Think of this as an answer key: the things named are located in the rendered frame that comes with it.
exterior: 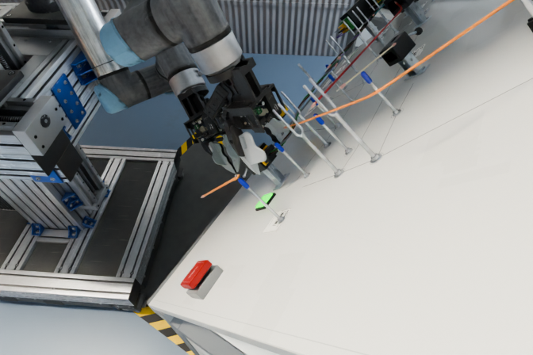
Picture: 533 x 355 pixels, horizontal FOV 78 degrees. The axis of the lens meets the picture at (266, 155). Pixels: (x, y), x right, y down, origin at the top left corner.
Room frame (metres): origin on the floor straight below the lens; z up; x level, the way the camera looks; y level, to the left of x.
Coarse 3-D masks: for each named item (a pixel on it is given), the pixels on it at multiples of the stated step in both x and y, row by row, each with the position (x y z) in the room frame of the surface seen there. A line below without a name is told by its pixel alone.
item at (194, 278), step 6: (198, 264) 0.23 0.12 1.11; (204, 264) 0.22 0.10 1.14; (210, 264) 0.22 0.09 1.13; (192, 270) 0.22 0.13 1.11; (198, 270) 0.21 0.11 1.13; (204, 270) 0.21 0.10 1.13; (186, 276) 0.21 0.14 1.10; (192, 276) 0.20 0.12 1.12; (198, 276) 0.20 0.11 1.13; (204, 276) 0.21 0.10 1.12; (186, 282) 0.19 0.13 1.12; (192, 282) 0.19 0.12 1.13; (198, 282) 0.19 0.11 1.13; (192, 288) 0.18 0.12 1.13
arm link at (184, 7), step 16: (160, 0) 0.47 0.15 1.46; (176, 0) 0.45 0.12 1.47; (192, 0) 0.46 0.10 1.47; (208, 0) 0.47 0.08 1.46; (160, 16) 0.46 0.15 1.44; (176, 16) 0.45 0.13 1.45; (192, 16) 0.45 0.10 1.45; (208, 16) 0.46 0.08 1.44; (176, 32) 0.45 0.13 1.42; (192, 32) 0.44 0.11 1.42; (208, 32) 0.45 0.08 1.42; (224, 32) 0.46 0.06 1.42; (192, 48) 0.45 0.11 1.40
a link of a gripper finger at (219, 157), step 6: (210, 144) 0.52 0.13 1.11; (216, 144) 0.53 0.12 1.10; (216, 150) 0.51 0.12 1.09; (222, 150) 0.52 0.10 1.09; (216, 156) 0.49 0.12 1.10; (222, 156) 0.50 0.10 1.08; (216, 162) 0.47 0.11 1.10; (222, 162) 0.49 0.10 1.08; (228, 162) 0.49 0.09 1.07; (228, 168) 0.48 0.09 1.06
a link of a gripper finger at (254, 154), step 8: (240, 136) 0.41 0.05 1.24; (248, 136) 0.40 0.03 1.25; (248, 144) 0.40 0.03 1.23; (248, 152) 0.40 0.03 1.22; (256, 152) 0.39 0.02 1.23; (264, 152) 0.38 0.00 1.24; (248, 160) 0.39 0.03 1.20; (256, 160) 0.38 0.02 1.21; (264, 160) 0.37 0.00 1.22; (256, 168) 0.39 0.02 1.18
